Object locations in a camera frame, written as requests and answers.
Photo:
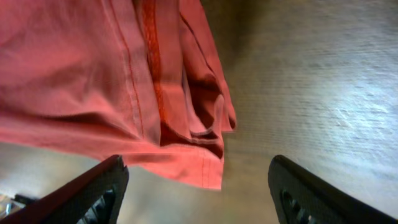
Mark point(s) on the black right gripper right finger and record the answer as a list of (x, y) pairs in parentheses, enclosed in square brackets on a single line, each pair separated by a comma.
[(300, 196)]

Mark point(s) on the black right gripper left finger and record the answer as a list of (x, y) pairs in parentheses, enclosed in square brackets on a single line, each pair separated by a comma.
[(95, 196)]

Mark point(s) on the orange t-shirt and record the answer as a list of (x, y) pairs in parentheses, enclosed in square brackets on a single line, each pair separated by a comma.
[(141, 79)]

